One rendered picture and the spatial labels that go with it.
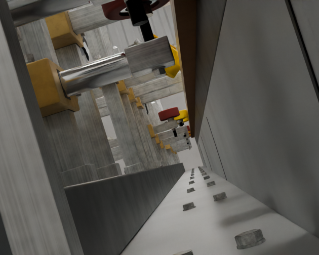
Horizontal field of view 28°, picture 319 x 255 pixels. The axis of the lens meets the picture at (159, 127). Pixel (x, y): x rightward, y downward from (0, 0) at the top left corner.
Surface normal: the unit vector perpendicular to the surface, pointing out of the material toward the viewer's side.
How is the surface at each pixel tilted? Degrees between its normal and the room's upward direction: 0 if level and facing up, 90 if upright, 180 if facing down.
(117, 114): 90
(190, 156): 90
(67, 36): 180
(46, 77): 90
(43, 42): 90
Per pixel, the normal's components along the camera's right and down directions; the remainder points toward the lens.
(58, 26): -0.05, -0.05
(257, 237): 0.73, -0.27
